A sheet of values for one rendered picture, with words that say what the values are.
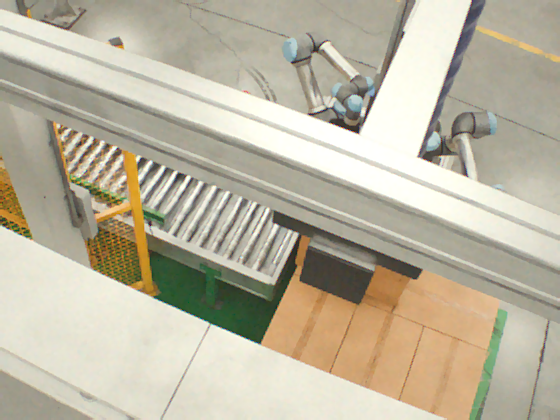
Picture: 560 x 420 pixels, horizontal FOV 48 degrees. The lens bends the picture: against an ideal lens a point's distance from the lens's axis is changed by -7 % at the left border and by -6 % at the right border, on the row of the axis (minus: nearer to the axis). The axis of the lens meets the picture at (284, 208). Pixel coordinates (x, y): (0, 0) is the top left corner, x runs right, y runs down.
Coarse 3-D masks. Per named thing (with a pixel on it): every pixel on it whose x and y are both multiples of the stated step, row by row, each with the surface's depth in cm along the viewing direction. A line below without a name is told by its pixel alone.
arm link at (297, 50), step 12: (300, 36) 340; (288, 48) 338; (300, 48) 337; (312, 48) 341; (288, 60) 342; (300, 60) 339; (300, 72) 343; (312, 72) 344; (312, 84) 345; (312, 96) 346; (312, 108) 349; (324, 108) 348; (324, 120) 349
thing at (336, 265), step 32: (448, 0) 129; (416, 32) 121; (448, 32) 123; (416, 64) 116; (448, 64) 117; (384, 96) 110; (416, 96) 111; (384, 128) 106; (416, 128) 107; (288, 224) 92; (320, 256) 92; (352, 256) 92; (384, 256) 89; (320, 288) 99; (352, 288) 96
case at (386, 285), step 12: (300, 240) 345; (300, 252) 353; (300, 264) 363; (384, 276) 338; (396, 276) 333; (372, 288) 351; (384, 288) 346; (396, 288) 342; (384, 300) 355; (396, 300) 351
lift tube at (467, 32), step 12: (480, 0) 212; (468, 12) 216; (480, 12) 219; (468, 24) 220; (468, 36) 228; (456, 48) 229; (456, 60) 237; (456, 72) 243; (444, 84) 246; (444, 96) 253; (432, 120) 263; (432, 132) 274; (420, 156) 284
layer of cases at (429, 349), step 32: (288, 288) 370; (416, 288) 378; (448, 288) 380; (288, 320) 359; (320, 320) 361; (352, 320) 363; (384, 320) 365; (416, 320) 367; (448, 320) 368; (480, 320) 370; (288, 352) 348; (320, 352) 350; (352, 352) 352; (384, 352) 354; (416, 352) 355; (448, 352) 357; (480, 352) 359; (384, 384) 343; (416, 384) 344; (448, 384) 346; (448, 416) 335
